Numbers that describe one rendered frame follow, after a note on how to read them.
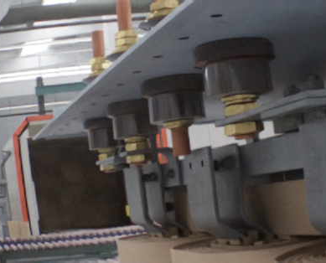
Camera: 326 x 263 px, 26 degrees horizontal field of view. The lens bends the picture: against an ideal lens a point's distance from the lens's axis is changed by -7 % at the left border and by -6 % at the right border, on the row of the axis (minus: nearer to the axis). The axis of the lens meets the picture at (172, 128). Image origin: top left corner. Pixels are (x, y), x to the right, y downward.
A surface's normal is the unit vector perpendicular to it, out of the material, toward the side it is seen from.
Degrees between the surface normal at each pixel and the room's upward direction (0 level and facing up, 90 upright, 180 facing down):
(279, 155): 90
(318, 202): 90
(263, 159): 90
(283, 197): 90
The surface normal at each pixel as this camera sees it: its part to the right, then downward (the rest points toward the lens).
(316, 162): -0.95, 0.09
